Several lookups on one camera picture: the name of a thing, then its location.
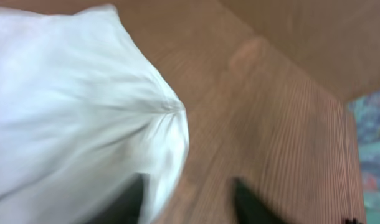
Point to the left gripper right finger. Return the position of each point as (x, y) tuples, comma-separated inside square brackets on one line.
[(248, 207)]

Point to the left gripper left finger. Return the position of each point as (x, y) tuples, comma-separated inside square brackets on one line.
[(126, 208)]

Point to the beige cotton shorts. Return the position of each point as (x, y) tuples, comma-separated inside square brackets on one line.
[(82, 113)]

